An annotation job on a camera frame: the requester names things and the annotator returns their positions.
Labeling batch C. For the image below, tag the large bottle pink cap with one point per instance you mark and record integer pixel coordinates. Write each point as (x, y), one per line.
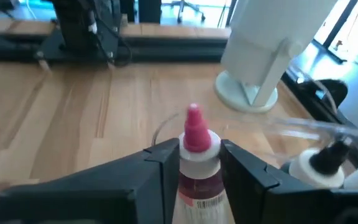
(197, 168)

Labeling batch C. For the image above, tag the office chair base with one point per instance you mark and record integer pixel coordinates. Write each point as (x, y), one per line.
(183, 7)

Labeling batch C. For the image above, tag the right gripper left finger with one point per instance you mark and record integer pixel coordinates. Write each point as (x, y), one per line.
(104, 186)

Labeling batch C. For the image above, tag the black clamp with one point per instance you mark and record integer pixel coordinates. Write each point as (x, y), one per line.
(331, 91)

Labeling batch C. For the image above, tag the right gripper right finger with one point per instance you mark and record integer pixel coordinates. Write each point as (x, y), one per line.
(275, 202)

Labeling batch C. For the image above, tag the large bottle black cap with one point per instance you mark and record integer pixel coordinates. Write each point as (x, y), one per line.
(309, 174)

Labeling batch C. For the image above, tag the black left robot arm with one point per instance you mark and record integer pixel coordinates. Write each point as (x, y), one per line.
(76, 28)

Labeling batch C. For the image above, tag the clear plastic container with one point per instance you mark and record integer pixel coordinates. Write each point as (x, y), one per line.
(291, 129)

